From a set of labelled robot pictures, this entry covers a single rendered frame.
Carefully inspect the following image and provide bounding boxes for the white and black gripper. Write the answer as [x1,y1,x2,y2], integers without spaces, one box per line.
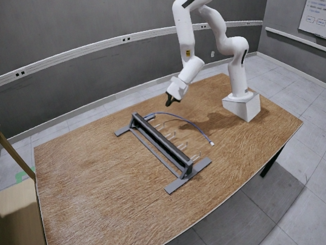
[165,82,189,107]

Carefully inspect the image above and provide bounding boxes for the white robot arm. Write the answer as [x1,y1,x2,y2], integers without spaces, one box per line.
[171,0,253,101]

